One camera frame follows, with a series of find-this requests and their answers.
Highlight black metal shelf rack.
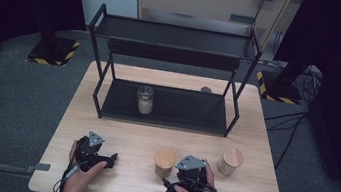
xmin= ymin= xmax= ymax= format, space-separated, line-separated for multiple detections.
xmin=75 ymin=1 xmax=267 ymax=142

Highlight small grey round disc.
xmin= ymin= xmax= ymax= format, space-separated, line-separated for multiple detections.
xmin=199 ymin=85 xmax=213 ymax=95

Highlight beige wooden cabinet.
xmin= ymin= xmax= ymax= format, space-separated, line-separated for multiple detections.
xmin=128 ymin=0 xmax=296 ymax=53

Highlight black floor cables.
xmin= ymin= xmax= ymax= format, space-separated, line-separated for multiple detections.
xmin=258 ymin=58 xmax=326 ymax=175

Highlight black stand with striped base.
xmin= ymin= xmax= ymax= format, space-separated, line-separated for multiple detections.
xmin=25 ymin=5 xmax=86 ymax=70
xmin=252 ymin=51 xmax=314 ymax=107

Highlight left hand-held gripper cable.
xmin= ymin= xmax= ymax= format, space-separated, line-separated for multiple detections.
xmin=52 ymin=155 xmax=90 ymax=192

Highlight grey tape strip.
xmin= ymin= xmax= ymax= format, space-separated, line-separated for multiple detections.
xmin=25 ymin=161 xmax=52 ymax=176

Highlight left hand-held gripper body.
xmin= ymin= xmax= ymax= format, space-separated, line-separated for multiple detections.
xmin=72 ymin=129 xmax=111 ymax=175

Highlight person's left hand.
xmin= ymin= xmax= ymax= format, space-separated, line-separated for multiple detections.
xmin=61 ymin=137 xmax=111 ymax=192

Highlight glass jar with metal lid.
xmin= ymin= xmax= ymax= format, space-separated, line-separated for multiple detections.
xmin=133 ymin=83 xmax=157 ymax=117

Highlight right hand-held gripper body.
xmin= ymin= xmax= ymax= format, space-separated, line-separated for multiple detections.
xmin=171 ymin=153 xmax=212 ymax=192

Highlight wooden-lid jar with brown contents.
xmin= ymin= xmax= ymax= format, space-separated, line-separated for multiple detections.
xmin=150 ymin=145 xmax=179 ymax=180

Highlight black socket cable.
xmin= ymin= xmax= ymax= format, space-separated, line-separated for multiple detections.
xmin=249 ymin=0 xmax=266 ymax=36

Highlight grey tape on cabinet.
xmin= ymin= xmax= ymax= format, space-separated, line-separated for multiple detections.
xmin=229 ymin=13 xmax=256 ymax=25

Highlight wooden-lid jar with pale contents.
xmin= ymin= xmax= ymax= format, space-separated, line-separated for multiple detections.
xmin=214 ymin=144 xmax=246 ymax=180

